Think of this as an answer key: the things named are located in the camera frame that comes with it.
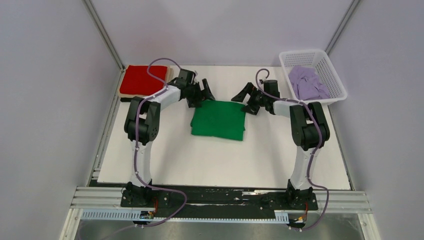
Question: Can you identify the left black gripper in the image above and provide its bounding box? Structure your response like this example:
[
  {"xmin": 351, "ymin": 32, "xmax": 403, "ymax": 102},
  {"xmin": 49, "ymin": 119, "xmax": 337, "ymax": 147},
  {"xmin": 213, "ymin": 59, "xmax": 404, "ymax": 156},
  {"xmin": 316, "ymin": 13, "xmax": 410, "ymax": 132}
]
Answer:
[{"xmin": 186, "ymin": 78, "xmax": 215, "ymax": 108}]

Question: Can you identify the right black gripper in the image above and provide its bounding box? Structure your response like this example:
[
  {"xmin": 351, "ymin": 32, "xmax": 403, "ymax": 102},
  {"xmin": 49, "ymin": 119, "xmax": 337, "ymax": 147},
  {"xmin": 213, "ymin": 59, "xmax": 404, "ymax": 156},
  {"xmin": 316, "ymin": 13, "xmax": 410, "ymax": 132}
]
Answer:
[{"xmin": 231, "ymin": 82, "xmax": 269, "ymax": 115}]

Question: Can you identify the green t shirt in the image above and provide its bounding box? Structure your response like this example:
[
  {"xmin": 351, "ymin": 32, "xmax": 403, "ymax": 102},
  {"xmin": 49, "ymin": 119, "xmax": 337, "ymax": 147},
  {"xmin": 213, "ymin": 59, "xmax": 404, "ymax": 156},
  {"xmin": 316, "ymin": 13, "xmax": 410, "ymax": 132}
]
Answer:
[{"xmin": 190, "ymin": 100, "xmax": 246, "ymax": 141}]

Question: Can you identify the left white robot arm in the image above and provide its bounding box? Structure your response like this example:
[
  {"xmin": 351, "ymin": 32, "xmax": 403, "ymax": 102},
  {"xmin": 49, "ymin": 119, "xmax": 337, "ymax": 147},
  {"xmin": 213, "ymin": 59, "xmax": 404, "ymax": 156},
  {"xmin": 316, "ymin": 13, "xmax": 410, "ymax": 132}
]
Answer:
[{"xmin": 121, "ymin": 68, "xmax": 215, "ymax": 208}]

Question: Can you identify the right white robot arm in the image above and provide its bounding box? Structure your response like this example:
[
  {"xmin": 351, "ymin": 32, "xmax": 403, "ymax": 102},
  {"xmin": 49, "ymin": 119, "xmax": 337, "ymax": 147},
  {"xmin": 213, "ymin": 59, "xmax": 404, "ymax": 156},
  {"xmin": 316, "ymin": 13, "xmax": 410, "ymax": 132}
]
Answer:
[{"xmin": 231, "ymin": 80, "xmax": 330, "ymax": 209}]

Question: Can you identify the purple t shirt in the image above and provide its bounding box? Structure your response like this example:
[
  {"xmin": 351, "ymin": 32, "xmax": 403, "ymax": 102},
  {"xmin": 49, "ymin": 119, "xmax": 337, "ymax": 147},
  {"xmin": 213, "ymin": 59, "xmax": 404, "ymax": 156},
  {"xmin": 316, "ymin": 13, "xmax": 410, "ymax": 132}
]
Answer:
[{"xmin": 288, "ymin": 65, "xmax": 330, "ymax": 101}]

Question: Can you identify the folded red t shirt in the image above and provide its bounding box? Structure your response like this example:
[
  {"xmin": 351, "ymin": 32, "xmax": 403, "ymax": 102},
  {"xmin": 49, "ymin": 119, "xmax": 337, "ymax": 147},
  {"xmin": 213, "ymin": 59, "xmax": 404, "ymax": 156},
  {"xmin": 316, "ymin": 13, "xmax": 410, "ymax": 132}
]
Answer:
[{"xmin": 118, "ymin": 65, "xmax": 164, "ymax": 98}]

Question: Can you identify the white plastic basket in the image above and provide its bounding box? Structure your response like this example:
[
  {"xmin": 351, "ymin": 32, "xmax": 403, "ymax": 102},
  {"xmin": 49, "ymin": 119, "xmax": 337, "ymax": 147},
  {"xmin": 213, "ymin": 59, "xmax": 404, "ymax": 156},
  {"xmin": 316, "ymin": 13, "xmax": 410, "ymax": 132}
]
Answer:
[{"xmin": 279, "ymin": 49, "xmax": 348, "ymax": 105}]

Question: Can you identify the folded black t shirt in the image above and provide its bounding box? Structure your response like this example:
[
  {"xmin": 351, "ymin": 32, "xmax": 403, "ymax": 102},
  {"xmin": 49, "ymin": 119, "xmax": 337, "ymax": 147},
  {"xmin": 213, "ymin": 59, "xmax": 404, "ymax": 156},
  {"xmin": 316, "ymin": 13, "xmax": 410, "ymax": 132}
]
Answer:
[{"xmin": 120, "ymin": 97, "xmax": 132, "ymax": 103}]

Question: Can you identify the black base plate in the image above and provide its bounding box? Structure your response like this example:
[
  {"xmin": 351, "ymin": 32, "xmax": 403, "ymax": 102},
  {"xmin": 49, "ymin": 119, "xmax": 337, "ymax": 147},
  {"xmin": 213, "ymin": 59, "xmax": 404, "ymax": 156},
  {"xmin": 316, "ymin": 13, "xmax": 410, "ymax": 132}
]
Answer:
[{"xmin": 127, "ymin": 185, "xmax": 318, "ymax": 218}]

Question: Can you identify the white slotted cable duct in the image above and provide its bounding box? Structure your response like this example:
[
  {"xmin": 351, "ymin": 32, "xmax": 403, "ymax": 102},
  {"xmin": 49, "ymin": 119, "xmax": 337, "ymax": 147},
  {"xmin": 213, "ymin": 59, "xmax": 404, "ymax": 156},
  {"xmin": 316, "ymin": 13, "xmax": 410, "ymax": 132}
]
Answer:
[{"xmin": 80, "ymin": 209, "xmax": 289, "ymax": 224}]

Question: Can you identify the aluminium rail frame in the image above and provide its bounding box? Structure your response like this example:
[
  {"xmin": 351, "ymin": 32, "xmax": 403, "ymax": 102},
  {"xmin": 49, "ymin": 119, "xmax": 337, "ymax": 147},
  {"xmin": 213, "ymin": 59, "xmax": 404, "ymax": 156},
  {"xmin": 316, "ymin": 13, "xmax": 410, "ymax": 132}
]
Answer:
[{"xmin": 69, "ymin": 187, "xmax": 381, "ymax": 240}]

